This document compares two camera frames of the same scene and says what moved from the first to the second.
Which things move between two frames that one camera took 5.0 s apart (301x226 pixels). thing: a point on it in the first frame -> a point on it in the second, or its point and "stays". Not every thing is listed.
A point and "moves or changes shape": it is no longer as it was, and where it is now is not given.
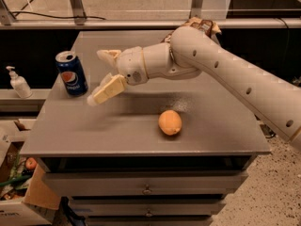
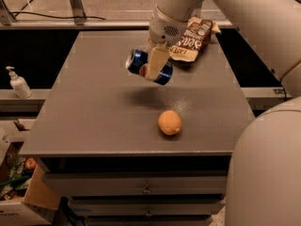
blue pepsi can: (72, 72) moves or changes shape
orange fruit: (169, 121) stays
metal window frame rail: (80, 22) stays
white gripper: (131, 65) -> (165, 29)
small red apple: (31, 163) stays
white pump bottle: (19, 84) stays
